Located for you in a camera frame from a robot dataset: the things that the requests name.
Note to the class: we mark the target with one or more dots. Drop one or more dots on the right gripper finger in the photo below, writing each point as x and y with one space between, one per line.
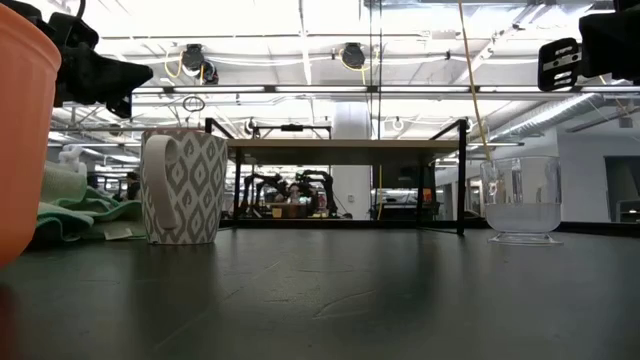
559 65

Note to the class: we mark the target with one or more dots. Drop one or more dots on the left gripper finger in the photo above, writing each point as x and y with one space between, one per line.
120 72
122 106

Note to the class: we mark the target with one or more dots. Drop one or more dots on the orange plastic mug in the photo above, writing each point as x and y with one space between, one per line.
25 150

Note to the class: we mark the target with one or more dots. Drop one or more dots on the grey white patterned mug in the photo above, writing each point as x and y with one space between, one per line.
200 190

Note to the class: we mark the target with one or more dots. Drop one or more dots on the clear plastic cup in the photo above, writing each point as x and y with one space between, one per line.
522 215

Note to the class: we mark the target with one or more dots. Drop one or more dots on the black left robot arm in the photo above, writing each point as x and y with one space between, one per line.
30 12

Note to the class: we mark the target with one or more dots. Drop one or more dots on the person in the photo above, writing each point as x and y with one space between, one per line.
133 187

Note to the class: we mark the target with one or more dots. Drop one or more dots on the green microfibre cloth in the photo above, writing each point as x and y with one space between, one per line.
75 215

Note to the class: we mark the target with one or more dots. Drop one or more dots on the overhead light bar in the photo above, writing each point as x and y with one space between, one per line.
320 89

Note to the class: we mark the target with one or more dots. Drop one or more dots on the background black robot arms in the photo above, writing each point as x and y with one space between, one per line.
320 182

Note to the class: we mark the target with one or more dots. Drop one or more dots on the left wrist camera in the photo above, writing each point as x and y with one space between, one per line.
75 32

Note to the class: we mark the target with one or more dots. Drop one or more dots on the silver ventilation duct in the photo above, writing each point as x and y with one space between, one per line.
550 115

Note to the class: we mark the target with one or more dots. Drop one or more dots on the white plastic bracket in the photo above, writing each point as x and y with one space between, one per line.
70 156

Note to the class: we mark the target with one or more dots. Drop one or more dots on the wooden shelf black frame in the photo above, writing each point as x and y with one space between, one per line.
340 150

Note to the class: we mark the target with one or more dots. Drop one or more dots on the black aluminium table frame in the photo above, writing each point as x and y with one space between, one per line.
350 223

